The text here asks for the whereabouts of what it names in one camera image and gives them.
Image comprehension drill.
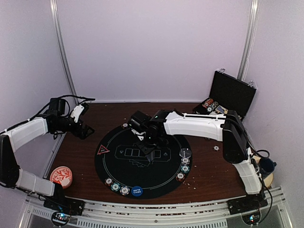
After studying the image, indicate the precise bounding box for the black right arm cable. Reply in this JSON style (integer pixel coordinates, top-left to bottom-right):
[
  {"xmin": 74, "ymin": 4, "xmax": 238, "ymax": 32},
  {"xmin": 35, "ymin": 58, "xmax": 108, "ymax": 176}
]
[{"xmin": 247, "ymin": 137, "xmax": 273, "ymax": 225}]

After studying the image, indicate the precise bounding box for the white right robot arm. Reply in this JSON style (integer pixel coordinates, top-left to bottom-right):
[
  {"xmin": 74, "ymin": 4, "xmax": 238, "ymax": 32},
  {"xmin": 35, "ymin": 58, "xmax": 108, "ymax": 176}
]
[{"xmin": 128, "ymin": 110, "xmax": 262, "ymax": 210}]

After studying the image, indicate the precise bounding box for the brown poker chip stack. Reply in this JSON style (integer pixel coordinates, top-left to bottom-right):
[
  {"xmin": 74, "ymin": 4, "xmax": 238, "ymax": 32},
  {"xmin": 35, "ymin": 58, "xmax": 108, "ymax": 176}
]
[{"xmin": 213, "ymin": 145, "xmax": 219, "ymax": 151}]

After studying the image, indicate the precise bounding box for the aluminium frame post right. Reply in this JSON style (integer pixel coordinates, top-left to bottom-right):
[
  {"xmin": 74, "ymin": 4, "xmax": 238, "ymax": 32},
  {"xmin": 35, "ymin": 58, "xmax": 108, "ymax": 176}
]
[{"xmin": 237, "ymin": 0, "xmax": 259, "ymax": 81}]

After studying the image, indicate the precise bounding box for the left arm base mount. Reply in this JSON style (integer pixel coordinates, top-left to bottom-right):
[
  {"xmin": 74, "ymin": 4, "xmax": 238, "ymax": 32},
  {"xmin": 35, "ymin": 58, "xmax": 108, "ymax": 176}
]
[{"xmin": 39, "ymin": 185, "xmax": 85, "ymax": 228}]

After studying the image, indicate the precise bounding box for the aluminium frame post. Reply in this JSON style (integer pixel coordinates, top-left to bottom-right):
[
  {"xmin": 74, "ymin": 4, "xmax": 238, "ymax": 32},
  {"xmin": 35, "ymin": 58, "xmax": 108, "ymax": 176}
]
[
  {"xmin": 237, "ymin": 0, "xmax": 259, "ymax": 81},
  {"xmin": 49, "ymin": 0, "xmax": 76, "ymax": 95}
]

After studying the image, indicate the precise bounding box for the blue small blind button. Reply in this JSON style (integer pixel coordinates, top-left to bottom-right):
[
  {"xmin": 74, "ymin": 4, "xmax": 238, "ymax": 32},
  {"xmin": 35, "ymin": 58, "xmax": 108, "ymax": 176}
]
[{"xmin": 131, "ymin": 186, "xmax": 143, "ymax": 197}]

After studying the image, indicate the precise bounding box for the green chip row in case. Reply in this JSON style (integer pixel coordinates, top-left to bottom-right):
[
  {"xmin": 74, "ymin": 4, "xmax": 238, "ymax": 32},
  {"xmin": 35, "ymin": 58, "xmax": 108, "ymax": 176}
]
[{"xmin": 207, "ymin": 101, "xmax": 219, "ymax": 113}]

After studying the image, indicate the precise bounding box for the dark blue mug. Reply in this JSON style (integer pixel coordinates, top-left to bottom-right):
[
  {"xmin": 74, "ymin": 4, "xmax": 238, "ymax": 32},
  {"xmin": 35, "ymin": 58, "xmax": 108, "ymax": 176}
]
[{"xmin": 259, "ymin": 158, "xmax": 277, "ymax": 179}]

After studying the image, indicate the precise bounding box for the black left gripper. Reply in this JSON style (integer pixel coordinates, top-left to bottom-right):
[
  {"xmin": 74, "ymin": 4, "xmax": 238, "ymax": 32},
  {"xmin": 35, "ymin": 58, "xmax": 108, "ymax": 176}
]
[{"xmin": 55, "ymin": 117, "xmax": 94, "ymax": 139}]

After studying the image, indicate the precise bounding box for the red white patterned cup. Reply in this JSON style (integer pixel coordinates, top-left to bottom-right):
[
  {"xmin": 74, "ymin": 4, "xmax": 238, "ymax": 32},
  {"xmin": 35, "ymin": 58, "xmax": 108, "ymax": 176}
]
[{"xmin": 49, "ymin": 166, "xmax": 73, "ymax": 189}]

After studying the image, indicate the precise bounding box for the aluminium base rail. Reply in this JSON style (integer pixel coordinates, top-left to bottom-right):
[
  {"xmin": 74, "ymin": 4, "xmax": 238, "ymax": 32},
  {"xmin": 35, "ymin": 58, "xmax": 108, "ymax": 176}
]
[{"xmin": 22, "ymin": 186, "xmax": 293, "ymax": 228}]

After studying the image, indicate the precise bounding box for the card deck in case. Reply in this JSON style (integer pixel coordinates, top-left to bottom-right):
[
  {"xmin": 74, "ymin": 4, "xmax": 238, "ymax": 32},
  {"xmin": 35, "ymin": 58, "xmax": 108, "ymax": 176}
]
[{"xmin": 215, "ymin": 105, "xmax": 228, "ymax": 114}]

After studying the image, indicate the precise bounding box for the black poker chip case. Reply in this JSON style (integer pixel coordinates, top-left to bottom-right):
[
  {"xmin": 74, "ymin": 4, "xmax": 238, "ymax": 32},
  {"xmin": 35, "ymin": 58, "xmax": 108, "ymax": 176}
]
[{"xmin": 193, "ymin": 71, "xmax": 257, "ymax": 120}]

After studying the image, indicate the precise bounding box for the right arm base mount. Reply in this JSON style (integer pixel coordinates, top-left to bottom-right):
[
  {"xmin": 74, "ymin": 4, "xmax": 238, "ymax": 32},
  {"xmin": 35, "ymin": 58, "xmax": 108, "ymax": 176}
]
[{"xmin": 227, "ymin": 191, "xmax": 268, "ymax": 226}]

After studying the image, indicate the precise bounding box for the red chip row in case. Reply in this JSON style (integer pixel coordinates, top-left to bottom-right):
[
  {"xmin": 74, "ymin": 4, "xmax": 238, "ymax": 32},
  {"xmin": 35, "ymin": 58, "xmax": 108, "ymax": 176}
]
[{"xmin": 202, "ymin": 98, "xmax": 214, "ymax": 108}]

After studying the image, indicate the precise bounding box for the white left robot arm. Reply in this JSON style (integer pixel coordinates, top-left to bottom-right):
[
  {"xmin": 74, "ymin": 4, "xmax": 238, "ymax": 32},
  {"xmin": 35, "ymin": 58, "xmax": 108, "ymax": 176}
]
[{"xmin": 0, "ymin": 117, "xmax": 95, "ymax": 211}]

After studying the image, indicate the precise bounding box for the round wooden coaster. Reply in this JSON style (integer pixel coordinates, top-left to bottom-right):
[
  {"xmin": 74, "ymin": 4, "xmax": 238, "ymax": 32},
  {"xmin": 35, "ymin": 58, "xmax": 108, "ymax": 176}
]
[{"xmin": 259, "ymin": 173, "xmax": 274, "ymax": 188}]

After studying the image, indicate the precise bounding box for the red triangular all-in marker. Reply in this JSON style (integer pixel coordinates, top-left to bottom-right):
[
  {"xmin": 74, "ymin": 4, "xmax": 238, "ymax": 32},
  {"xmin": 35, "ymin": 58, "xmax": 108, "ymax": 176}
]
[{"xmin": 96, "ymin": 145, "xmax": 109, "ymax": 155}]

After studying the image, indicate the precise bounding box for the round black poker mat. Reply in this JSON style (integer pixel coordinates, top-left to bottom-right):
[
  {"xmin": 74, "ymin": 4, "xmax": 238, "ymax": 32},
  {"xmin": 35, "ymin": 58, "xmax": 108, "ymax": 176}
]
[{"xmin": 95, "ymin": 126, "xmax": 192, "ymax": 200}]

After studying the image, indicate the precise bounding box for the blue white chip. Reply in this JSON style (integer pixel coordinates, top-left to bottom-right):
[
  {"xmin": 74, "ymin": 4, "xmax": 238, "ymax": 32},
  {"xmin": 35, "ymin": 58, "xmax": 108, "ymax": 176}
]
[
  {"xmin": 181, "ymin": 157, "xmax": 190, "ymax": 166},
  {"xmin": 120, "ymin": 186, "xmax": 130, "ymax": 196}
]

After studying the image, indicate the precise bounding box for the aluminium frame post left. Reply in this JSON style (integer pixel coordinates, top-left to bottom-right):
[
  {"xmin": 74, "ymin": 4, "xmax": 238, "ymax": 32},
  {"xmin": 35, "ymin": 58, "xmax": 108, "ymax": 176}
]
[{"xmin": 49, "ymin": 0, "xmax": 76, "ymax": 95}]

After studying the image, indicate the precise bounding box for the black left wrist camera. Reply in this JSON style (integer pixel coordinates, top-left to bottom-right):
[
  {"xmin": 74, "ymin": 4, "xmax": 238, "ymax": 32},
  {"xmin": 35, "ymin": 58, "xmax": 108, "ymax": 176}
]
[{"xmin": 46, "ymin": 98, "xmax": 66, "ymax": 116}]

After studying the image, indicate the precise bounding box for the clear round dealer button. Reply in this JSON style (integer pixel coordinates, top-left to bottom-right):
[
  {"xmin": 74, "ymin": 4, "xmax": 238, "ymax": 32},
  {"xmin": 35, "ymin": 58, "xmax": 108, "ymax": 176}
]
[{"xmin": 179, "ymin": 148, "xmax": 192, "ymax": 158}]

